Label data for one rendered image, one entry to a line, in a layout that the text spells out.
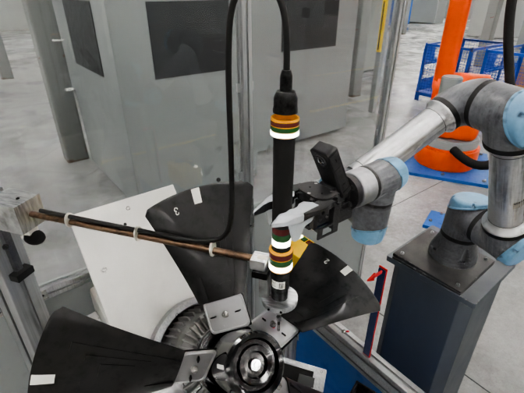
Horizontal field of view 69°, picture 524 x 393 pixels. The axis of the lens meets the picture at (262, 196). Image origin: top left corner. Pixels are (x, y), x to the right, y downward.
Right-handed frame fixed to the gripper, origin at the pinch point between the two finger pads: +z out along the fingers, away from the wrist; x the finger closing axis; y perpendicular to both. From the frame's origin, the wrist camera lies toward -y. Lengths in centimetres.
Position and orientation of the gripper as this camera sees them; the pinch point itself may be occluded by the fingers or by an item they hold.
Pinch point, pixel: (268, 213)
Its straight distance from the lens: 62.8
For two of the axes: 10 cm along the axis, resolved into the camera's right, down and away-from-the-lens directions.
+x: -6.1, -3.9, 6.9
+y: -0.1, 8.8, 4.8
